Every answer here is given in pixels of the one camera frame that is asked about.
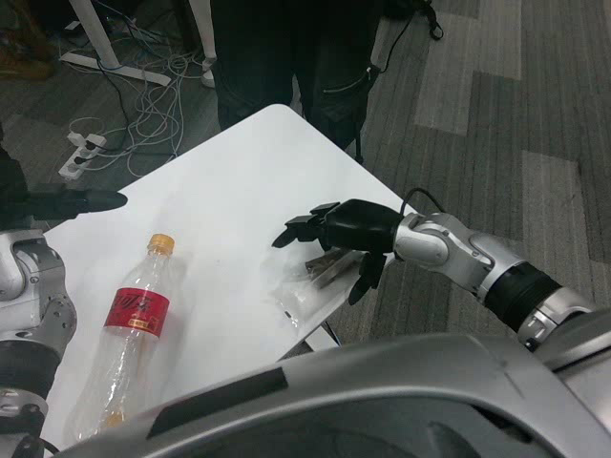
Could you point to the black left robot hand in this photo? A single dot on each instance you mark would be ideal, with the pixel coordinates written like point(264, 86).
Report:
point(19, 205)

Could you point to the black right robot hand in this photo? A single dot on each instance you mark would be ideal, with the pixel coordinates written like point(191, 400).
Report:
point(363, 226)

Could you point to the leftover food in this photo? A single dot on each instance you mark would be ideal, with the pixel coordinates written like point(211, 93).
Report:
point(305, 291)

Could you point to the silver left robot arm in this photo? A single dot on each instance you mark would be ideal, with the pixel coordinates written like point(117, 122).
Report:
point(28, 286)

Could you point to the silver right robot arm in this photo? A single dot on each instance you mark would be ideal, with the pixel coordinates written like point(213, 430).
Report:
point(458, 248)

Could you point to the white power strip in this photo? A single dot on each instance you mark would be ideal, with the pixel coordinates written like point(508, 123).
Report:
point(81, 155)

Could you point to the person with tan boots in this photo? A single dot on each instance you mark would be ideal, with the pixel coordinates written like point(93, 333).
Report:
point(24, 64)

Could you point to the clear plastic bottle red label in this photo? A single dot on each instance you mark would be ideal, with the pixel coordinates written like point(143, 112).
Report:
point(136, 310)

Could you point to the silver robot chest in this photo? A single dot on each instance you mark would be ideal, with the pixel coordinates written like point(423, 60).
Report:
point(358, 405)

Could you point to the white office desk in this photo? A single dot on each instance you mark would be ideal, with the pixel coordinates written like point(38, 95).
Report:
point(95, 28)

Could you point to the person in green sweater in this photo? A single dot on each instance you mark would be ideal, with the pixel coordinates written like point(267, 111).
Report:
point(267, 57)

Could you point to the black backpack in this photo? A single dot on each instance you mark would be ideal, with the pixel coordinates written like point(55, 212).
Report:
point(410, 9)

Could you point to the person in white trousers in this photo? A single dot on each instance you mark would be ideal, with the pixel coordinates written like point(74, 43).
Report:
point(203, 28)

